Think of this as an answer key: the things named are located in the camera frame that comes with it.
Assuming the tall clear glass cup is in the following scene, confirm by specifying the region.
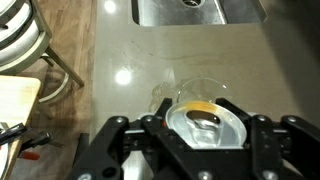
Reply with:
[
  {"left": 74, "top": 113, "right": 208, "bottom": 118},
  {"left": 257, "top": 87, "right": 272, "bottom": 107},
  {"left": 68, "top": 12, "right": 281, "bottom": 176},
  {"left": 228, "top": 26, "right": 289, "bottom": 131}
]
[{"left": 175, "top": 77, "right": 232, "bottom": 105}]

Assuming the stainless steel sink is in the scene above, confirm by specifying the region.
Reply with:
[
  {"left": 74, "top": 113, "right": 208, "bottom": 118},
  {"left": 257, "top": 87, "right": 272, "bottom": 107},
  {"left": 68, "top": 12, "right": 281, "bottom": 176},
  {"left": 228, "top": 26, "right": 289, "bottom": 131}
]
[{"left": 130, "top": 0, "right": 269, "bottom": 28}]

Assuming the white chair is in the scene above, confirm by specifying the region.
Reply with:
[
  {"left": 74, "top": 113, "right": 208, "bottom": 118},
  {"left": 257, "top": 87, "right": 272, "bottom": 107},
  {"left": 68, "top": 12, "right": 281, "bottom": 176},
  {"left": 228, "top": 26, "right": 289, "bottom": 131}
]
[{"left": 0, "top": 0, "right": 85, "bottom": 104}]

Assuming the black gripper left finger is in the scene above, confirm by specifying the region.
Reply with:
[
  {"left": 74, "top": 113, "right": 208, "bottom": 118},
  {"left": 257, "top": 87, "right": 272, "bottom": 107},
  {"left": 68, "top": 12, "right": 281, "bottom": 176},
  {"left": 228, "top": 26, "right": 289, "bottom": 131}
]
[{"left": 66, "top": 97, "right": 201, "bottom": 180}]

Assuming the black and orange clamp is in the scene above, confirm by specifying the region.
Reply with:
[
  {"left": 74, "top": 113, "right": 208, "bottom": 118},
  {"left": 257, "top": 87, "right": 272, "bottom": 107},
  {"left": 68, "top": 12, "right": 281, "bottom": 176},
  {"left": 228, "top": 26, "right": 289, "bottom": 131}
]
[{"left": 18, "top": 130, "right": 65, "bottom": 161}]

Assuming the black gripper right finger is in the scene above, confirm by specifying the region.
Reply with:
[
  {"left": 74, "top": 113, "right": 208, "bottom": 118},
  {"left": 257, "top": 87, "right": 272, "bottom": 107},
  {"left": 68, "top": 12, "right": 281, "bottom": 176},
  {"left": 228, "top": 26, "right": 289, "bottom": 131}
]
[{"left": 215, "top": 97, "right": 320, "bottom": 180}]

